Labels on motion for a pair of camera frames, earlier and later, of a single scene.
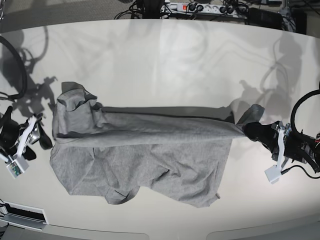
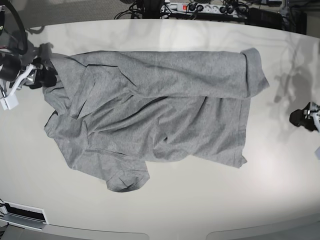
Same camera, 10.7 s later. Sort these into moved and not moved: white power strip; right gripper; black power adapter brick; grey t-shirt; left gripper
Moved: left gripper; grey t-shirt; right gripper
Not moved: black power adapter brick; white power strip
